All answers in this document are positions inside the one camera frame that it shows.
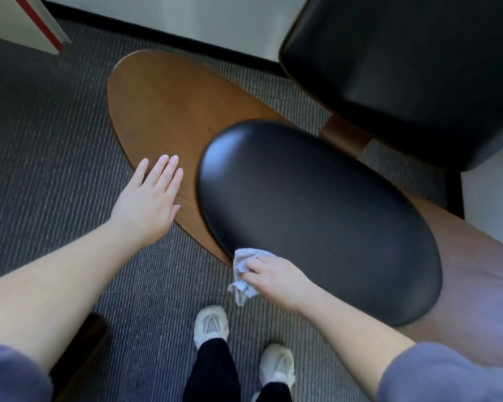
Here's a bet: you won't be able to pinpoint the white panel with red stripe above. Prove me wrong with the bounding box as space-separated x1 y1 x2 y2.
0 0 73 56

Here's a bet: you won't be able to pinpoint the light blue cleaning cloth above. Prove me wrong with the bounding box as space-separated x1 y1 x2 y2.
227 247 278 308

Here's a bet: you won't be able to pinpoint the white sneaker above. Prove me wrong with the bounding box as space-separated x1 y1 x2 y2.
250 343 297 402
192 305 231 352

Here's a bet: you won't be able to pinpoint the small dark wooden chair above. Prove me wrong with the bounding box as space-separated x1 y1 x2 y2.
49 312 111 402

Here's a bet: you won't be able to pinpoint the white right sneaker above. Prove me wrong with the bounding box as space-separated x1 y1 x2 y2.
250 343 297 402

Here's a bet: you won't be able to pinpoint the white left sneaker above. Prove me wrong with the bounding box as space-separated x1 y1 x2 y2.
192 305 231 352

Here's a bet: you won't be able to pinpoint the person's right forearm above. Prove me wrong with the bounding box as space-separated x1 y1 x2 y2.
300 288 416 400

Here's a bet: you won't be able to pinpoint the person's right hand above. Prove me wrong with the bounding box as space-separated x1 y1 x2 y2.
239 254 320 315

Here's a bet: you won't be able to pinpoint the black trousers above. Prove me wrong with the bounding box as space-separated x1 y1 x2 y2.
182 337 294 402

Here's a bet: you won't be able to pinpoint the person's left hand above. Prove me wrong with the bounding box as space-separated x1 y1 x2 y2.
108 154 184 249

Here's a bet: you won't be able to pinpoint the wooden chair with black cushion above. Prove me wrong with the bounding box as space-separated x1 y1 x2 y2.
106 0 503 370

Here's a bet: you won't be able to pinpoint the person's left forearm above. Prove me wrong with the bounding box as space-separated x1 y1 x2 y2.
0 221 145 373

